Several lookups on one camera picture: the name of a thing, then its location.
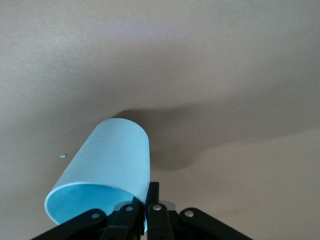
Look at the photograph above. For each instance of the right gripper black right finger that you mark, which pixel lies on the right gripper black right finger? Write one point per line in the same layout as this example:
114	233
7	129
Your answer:
160	225

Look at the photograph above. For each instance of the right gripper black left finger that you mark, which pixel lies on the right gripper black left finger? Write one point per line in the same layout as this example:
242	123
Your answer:
120	225

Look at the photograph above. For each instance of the tiny pale scrap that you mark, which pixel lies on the tiny pale scrap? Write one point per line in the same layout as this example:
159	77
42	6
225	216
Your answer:
62	156

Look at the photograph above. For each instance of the blue plastic cup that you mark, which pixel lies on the blue plastic cup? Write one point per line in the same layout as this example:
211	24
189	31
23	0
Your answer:
112	155

